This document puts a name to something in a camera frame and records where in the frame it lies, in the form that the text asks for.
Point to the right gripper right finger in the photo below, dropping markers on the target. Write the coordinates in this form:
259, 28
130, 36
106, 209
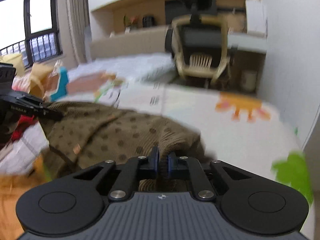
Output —
190, 170

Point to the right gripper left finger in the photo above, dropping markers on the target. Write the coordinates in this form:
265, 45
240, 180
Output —
131, 173

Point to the brown polka dot garment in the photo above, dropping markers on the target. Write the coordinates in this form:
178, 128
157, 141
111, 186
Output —
90, 133

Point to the teal and brown box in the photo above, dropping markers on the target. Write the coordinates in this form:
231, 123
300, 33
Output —
56, 86

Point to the white cartoon play mat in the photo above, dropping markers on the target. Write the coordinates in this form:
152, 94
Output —
240, 130

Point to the orange fabric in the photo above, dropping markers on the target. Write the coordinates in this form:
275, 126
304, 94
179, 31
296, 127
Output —
12, 188

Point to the black framed window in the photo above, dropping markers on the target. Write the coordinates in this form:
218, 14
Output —
30, 28

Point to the white waste bin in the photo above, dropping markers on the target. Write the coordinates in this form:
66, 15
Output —
248, 80

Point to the beige mesh office chair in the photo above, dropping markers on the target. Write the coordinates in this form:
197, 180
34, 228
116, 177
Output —
197, 40

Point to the beige curtain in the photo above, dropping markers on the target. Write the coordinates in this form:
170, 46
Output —
78, 19

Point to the beige bed headboard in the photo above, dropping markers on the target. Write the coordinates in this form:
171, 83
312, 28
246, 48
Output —
144, 41

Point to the wooden desk with shelves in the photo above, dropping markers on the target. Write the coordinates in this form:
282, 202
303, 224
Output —
113, 16

